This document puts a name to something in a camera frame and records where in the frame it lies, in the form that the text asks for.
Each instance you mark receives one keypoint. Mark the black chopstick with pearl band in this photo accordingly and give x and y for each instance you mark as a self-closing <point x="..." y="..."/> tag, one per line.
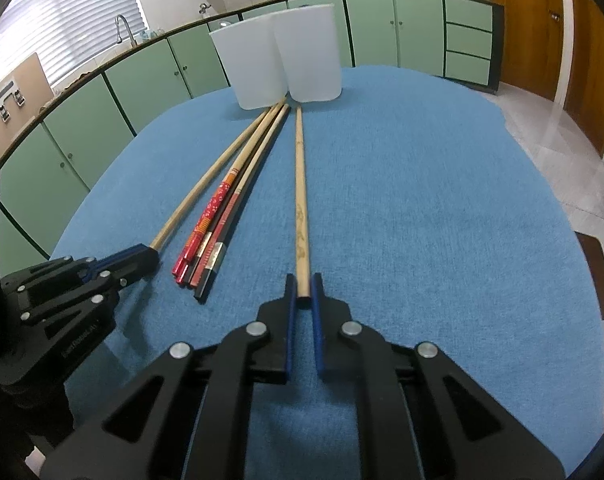
<point x="204" y="241"/>
<point x="208" y="280"/>

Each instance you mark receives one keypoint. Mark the cardboard box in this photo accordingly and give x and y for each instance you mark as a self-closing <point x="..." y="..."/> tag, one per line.
<point x="17" y="110"/>

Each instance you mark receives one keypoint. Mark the green drawer stack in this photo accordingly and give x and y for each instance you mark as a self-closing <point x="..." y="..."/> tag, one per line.
<point x="467" y="40"/>

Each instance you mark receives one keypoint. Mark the small wall tap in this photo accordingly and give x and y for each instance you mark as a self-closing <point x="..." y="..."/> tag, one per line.
<point x="204" y="8"/>

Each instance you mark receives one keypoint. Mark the dark red chopstick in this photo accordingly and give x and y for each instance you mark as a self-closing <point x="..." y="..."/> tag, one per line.
<point x="221" y="222"/>

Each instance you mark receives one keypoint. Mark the red patterned chopstick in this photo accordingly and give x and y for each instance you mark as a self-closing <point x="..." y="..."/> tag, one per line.
<point x="202" y="220"/>
<point x="221" y="191"/>

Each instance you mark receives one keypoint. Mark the chrome sink faucet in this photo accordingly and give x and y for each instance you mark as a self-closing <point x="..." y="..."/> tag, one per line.
<point x="124" y="22"/>

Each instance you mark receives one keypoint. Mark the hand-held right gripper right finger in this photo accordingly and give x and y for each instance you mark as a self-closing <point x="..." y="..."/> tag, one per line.
<point x="318" y="330"/>

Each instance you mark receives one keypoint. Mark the white window blinds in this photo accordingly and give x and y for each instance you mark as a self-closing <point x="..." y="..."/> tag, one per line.
<point x="67" y="15"/>

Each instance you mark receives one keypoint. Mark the blue table cloth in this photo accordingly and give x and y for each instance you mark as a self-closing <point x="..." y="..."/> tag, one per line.
<point x="422" y="220"/>

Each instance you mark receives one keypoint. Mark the green base cabinets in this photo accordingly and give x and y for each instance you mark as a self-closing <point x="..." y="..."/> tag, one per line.
<point x="147" y="80"/>

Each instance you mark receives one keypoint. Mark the brown floor mat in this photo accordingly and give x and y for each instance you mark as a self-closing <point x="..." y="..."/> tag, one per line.
<point x="593" y="270"/>

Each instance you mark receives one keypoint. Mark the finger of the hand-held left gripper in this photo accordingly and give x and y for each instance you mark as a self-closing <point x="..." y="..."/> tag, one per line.
<point x="57" y="272"/>
<point x="137" y="262"/>

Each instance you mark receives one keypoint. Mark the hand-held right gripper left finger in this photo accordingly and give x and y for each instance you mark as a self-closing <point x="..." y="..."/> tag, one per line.
<point x="291" y="330"/>

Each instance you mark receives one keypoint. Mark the white plastic cup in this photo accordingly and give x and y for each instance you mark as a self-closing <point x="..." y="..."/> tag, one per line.
<point x="249" y="67"/>
<point x="309" y="55"/>

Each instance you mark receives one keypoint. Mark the plain wooden chopstick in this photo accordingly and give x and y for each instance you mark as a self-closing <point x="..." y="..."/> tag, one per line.
<point x="207" y="180"/>

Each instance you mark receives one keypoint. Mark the wooden door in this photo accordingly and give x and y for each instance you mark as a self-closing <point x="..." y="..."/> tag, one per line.
<point x="527" y="20"/>
<point x="597" y="70"/>

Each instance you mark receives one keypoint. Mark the printed wooden chopstick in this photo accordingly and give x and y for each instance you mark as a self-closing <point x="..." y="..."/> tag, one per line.
<point x="300" y="200"/>

